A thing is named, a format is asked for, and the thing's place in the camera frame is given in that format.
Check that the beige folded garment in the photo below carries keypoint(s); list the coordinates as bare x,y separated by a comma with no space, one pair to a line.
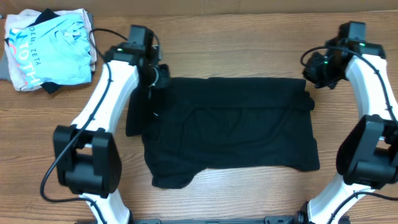
49,49

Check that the light blue printed t-shirt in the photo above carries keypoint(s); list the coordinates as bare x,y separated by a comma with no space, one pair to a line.
56,51

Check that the black polo shirt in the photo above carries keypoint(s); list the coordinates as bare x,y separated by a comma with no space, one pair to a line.
222,123

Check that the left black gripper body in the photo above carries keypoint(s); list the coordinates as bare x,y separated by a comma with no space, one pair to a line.
159,77

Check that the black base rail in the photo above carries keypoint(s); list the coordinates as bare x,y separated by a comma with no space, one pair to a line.
284,219

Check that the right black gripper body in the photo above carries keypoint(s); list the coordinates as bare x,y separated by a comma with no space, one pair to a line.
315,73

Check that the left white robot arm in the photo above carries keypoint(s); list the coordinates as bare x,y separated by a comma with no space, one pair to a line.
86,157

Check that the grey folded garment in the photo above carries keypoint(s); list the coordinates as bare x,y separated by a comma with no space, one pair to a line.
4,69

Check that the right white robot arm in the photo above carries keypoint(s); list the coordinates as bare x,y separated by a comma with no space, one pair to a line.
367,159

